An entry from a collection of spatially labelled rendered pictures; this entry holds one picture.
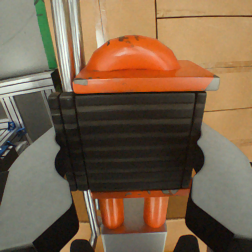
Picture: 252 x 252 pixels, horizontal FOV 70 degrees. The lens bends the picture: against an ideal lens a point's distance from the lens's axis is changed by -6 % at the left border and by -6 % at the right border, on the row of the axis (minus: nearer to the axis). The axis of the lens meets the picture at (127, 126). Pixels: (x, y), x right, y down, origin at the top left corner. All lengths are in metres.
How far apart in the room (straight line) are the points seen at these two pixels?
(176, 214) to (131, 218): 0.26
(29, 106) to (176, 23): 0.98
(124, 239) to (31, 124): 1.24
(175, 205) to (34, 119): 1.09
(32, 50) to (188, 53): 1.01
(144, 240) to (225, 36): 0.79
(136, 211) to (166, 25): 0.69
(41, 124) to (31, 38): 0.57
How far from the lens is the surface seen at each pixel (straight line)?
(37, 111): 1.32
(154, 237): 0.20
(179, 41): 0.81
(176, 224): 0.46
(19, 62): 1.50
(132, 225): 0.20
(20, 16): 1.46
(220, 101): 0.94
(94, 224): 0.18
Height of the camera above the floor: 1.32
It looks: 61 degrees down
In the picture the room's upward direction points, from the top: 176 degrees clockwise
